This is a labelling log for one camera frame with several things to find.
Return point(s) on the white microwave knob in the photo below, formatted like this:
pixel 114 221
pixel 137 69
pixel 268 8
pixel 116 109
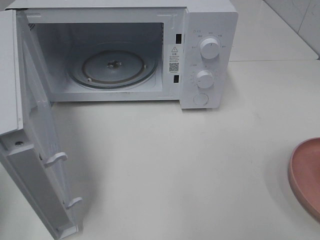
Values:
pixel 210 48
pixel 204 79

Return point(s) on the white microwave door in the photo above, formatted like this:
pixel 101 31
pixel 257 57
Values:
pixel 29 146

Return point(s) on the pink round plate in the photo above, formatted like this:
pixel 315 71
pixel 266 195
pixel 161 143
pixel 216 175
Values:
pixel 304 175

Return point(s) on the glass microwave turntable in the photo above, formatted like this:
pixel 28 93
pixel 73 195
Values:
pixel 113 65

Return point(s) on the white warning label sticker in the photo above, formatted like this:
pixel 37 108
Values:
pixel 174 53

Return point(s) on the white microwave oven body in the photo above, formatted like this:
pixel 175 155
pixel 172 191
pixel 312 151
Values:
pixel 67 24

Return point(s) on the round white door release button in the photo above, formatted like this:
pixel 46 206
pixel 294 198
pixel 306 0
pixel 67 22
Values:
pixel 201 99

